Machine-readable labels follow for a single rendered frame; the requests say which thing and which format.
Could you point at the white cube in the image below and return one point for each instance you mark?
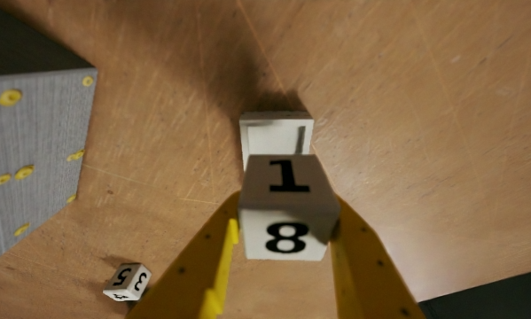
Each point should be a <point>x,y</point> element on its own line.
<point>128,282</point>
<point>287,208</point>

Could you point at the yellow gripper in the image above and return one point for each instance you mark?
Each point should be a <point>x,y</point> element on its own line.
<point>367,283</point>

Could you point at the open brown cardboard box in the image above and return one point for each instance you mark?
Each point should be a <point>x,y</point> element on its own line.
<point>135,302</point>

